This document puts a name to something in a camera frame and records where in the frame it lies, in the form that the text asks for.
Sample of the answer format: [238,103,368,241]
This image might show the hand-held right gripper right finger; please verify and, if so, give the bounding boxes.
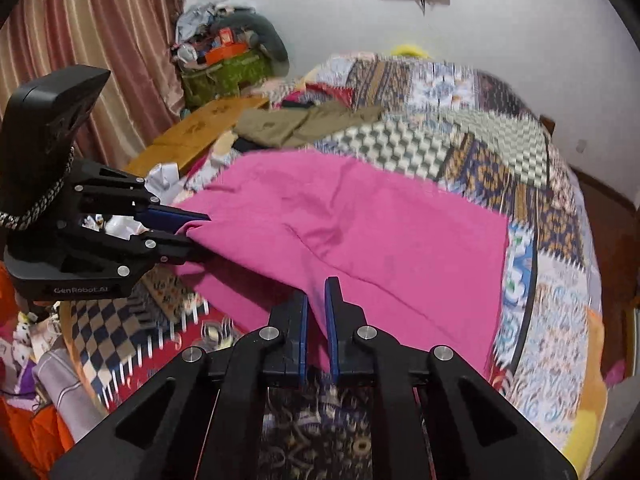
[324,276,581,480]

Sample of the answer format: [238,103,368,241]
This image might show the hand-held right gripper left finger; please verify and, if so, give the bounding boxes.
[50,290,309,480]

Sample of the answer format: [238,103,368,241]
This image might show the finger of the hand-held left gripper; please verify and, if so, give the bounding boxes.
[131,195,212,233]
[117,230,211,278]

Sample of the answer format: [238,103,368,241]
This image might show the pink pants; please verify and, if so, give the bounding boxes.
[172,150,510,380]

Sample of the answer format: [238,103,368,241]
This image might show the olive green pants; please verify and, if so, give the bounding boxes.
[233,101,383,150]

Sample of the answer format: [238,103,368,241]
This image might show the wooden board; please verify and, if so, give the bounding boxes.
[122,96,271,177]

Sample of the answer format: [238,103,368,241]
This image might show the striped pink curtain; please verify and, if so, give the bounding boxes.
[0,0,188,171]

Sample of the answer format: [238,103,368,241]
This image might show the green patterned bag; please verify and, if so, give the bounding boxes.
[180,52,275,108]

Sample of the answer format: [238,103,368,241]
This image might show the grey cloth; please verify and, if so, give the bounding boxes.
[32,347,108,441]

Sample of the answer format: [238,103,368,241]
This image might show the pile of clothes and toys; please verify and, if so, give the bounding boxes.
[170,2,291,76]

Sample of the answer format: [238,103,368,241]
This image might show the patchwork printed blanket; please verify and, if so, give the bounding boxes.
[60,51,608,480]

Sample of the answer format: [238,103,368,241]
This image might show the orange cloth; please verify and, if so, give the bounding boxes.
[0,265,76,476]

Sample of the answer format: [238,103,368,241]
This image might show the yellow pillow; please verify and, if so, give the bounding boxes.
[390,44,432,59]

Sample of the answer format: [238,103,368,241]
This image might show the braided wrist strap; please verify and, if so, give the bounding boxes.
[0,146,76,231]

